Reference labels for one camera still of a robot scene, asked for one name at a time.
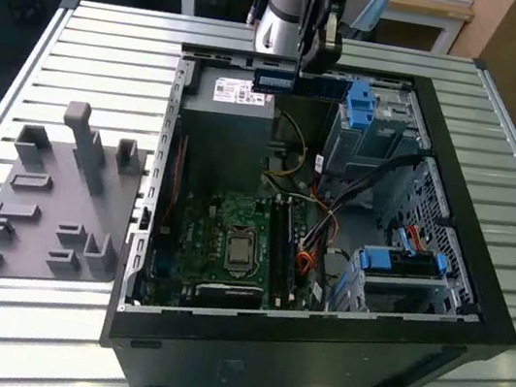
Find blue RAM stick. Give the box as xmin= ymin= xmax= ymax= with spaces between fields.
xmin=250 ymin=65 xmax=354 ymax=108

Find installed black RAM stick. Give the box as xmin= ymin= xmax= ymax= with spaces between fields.
xmin=272 ymin=198 xmax=311 ymax=304

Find black expansion slot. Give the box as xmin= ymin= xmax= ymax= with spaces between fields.
xmin=190 ymin=276 xmax=269 ymax=316

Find blue drive carrier latch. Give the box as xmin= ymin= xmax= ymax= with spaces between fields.
xmin=339 ymin=78 xmax=380 ymax=133

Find grey power supply unit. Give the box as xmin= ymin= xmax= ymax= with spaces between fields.
xmin=166 ymin=66 xmax=281 ymax=205

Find black open PC case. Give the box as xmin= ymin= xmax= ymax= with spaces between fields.
xmin=91 ymin=31 xmax=516 ymax=387

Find silver CPU in socket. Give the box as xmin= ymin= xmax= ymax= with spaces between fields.
xmin=220 ymin=225 xmax=260 ymax=279

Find green motherboard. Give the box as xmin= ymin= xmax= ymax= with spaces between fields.
xmin=140 ymin=177 xmax=326 ymax=331

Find blue disk carrier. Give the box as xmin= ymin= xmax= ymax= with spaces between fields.
xmin=354 ymin=242 xmax=448 ymax=285

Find grey parts rack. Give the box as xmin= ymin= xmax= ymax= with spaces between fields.
xmin=0 ymin=88 xmax=156 ymax=302

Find yellow power wire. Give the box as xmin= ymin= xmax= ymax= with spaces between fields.
xmin=260 ymin=109 xmax=312 ymax=181

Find black cable bundle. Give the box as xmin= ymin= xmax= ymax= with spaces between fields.
xmin=300 ymin=138 xmax=430 ymax=268

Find orange wire bundle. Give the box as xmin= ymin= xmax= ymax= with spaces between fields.
xmin=292 ymin=250 xmax=323 ymax=280

